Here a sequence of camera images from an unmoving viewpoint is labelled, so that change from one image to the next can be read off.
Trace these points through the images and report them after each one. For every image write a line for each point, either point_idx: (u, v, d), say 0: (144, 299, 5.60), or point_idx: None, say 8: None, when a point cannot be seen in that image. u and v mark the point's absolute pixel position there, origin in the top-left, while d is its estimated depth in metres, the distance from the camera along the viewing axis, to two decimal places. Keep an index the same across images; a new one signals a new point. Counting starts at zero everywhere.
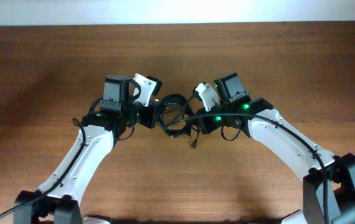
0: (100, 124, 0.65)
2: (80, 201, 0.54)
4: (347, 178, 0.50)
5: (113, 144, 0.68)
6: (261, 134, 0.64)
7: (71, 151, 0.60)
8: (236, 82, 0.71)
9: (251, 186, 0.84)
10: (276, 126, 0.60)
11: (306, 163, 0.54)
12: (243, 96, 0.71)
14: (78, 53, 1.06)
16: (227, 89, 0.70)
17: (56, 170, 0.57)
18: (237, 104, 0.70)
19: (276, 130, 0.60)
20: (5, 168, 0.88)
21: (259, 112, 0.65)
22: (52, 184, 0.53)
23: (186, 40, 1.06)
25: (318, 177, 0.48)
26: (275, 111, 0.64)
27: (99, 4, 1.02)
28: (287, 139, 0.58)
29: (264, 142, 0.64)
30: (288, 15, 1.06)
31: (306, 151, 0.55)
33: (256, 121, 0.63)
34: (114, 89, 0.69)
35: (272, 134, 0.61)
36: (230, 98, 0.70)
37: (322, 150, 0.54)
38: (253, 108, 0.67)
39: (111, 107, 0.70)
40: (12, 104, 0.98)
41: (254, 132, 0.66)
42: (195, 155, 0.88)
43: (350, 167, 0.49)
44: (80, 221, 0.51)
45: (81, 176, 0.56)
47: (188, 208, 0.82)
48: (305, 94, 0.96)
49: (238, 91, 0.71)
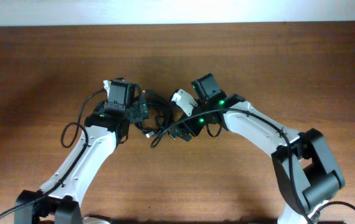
0: (103, 124, 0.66)
2: (81, 201, 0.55)
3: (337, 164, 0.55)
4: (313, 152, 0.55)
5: (116, 145, 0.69)
6: (236, 126, 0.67)
7: (74, 150, 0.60)
8: (212, 81, 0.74)
9: (250, 185, 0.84)
10: (248, 114, 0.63)
11: (272, 142, 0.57)
12: (220, 94, 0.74)
14: (78, 53, 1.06)
16: (203, 89, 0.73)
17: (59, 170, 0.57)
18: (213, 101, 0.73)
19: (246, 118, 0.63)
20: (5, 168, 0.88)
21: (232, 106, 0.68)
22: (53, 184, 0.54)
23: (185, 40, 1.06)
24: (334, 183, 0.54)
25: (284, 153, 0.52)
26: (246, 102, 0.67)
27: (99, 5, 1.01)
28: (256, 122, 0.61)
29: (241, 132, 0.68)
30: (288, 15, 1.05)
31: (273, 132, 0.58)
33: (230, 114, 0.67)
34: (121, 91, 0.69)
35: (244, 122, 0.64)
36: (207, 98, 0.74)
37: (288, 129, 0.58)
38: (227, 104, 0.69)
39: (116, 109, 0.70)
40: (12, 105, 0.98)
41: (231, 124, 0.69)
42: (195, 155, 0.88)
43: (313, 140, 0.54)
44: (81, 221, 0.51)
45: (84, 177, 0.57)
47: (188, 208, 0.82)
48: (305, 94, 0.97)
49: (213, 90, 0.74)
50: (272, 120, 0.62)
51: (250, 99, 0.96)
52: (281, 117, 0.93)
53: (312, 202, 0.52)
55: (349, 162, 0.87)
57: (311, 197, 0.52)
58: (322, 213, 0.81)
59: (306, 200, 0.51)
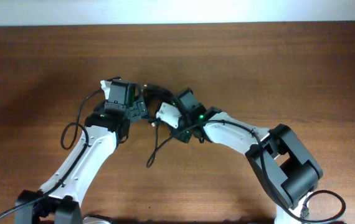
0: (104, 124, 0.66)
2: (81, 201, 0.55)
3: (311, 155, 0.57)
4: (286, 147, 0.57)
5: (116, 145, 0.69)
6: (217, 136, 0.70)
7: (75, 150, 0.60)
8: (191, 96, 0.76)
9: (251, 185, 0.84)
10: (223, 122, 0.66)
11: (246, 142, 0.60)
12: (200, 107, 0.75)
14: (78, 53, 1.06)
16: (183, 104, 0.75)
17: (59, 170, 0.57)
18: (194, 117, 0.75)
19: (223, 126, 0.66)
20: (5, 168, 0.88)
21: (210, 118, 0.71)
22: (53, 184, 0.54)
23: (185, 40, 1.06)
24: (312, 175, 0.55)
25: (256, 149, 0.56)
26: (223, 112, 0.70)
27: (100, 5, 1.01)
28: (233, 129, 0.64)
29: (221, 141, 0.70)
30: (288, 15, 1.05)
31: (246, 134, 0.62)
33: (208, 126, 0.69)
34: (121, 91, 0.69)
35: (221, 130, 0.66)
36: (187, 112, 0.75)
37: (259, 129, 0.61)
38: (206, 118, 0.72)
39: (116, 109, 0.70)
40: (12, 105, 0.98)
41: (212, 135, 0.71)
42: (195, 155, 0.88)
43: (283, 135, 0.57)
44: (81, 221, 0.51)
45: (83, 177, 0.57)
47: (189, 208, 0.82)
48: (305, 93, 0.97)
49: (194, 104, 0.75)
50: (244, 124, 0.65)
51: (250, 98, 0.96)
52: (281, 117, 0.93)
53: (294, 195, 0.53)
55: (349, 163, 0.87)
57: (291, 190, 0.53)
58: (322, 213, 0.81)
59: (287, 192, 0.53)
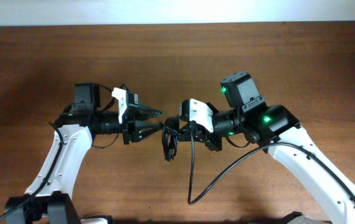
0: (73, 122, 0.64)
2: (70, 193, 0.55)
3: None
4: None
5: (92, 139, 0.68)
6: (286, 160, 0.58)
7: (50, 152, 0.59)
8: (250, 87, 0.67)
9: (251, 186, 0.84)
10: (309, 156, 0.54)
11: (347, 212, 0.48)
12: (259, 104, 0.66)
14: (77, 53, 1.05)
16: (239, 94, 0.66)
17: (40, 172, 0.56)
18: (251, 113, 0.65)
19: (307, 160, 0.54)
20: (6, 168, 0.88)
21: (283, 131, 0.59)
22: (37, 185, 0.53)
23: (185, 40, 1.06)
24: None
25: None
26: (304, 132, 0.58)
27: (100, 4, 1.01)
28: (324, 175, 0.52)
29: (289, 167, 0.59)
30: (288, 15, 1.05)
31: (345, 196, 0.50)
33: (283, 147, 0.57)
34: (85, 90, 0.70)
35: (302, 165, 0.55)
36: (243, 106, 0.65)
37: None
38: (273, 122, 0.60)
39: (84, 109, 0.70)
40: (12, 105, 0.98)
41: (277, 154, 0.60)
42: (195, 155, 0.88)
43: None
44: (75, 212, 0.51)
45: (67, 172, 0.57)
47: (188, 208, 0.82)
48: (305, 94, 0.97)
49: (251, 97, 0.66)
50: (340, 173, 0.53)
51: None
52: None
53: None
55: (349, 163, 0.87)
57: None
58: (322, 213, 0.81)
59: None
